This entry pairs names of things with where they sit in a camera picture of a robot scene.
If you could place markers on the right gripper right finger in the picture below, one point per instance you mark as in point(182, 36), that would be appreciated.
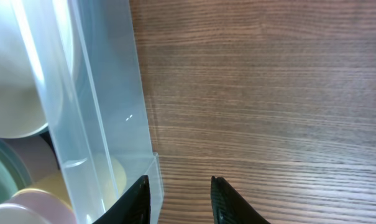
point(229, 207)

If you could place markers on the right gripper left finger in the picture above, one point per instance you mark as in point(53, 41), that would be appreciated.
point(134, 207)

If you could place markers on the yellow cup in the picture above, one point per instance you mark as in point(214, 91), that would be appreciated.
point(55, 185)

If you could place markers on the pink cup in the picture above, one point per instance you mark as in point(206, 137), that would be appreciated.
point(45, 205)

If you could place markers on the green bowl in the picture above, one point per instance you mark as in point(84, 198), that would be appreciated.
point(14, 175)

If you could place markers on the cream plate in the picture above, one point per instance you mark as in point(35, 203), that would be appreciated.
point(21, 113)

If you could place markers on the cream cup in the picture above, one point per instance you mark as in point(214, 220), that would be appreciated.
point(20, 217)

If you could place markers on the clear plastic storage container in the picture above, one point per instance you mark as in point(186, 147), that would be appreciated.
point(86, 71)

